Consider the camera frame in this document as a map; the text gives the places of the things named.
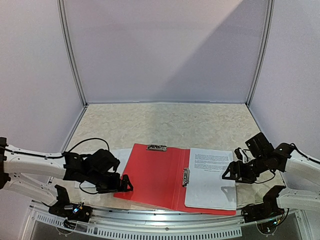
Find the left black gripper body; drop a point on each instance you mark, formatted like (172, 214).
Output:
(103, 184)

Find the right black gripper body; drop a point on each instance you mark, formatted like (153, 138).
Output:
(240, 172)

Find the printed paper sheet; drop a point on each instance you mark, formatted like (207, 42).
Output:
(206, 189)
(121, 154)

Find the red file folder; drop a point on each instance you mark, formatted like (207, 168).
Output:
(157, 178)

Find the chrome spine lever clip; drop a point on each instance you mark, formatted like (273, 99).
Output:
(185, 177)

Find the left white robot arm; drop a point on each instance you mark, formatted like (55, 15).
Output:
(98, 168)

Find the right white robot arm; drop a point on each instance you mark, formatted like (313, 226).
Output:
(286, 158)

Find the chrome top board clip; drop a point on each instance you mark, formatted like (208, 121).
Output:
(155, 147)

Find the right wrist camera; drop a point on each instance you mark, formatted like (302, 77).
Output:
(241, 155)

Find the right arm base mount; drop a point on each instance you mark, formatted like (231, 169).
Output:
(256, 212)

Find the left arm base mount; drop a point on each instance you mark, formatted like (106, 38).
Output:
(71, 211)

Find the aluminium front rail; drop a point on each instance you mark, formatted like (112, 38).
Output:
(124, 224)

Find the left aluminium corner post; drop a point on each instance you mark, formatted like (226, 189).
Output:
(70, 53)

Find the aluminium corner post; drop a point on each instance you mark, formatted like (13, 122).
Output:
(262, 51)
(70, 53)

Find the right aluminium corner post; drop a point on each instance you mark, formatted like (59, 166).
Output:
(262, 51)

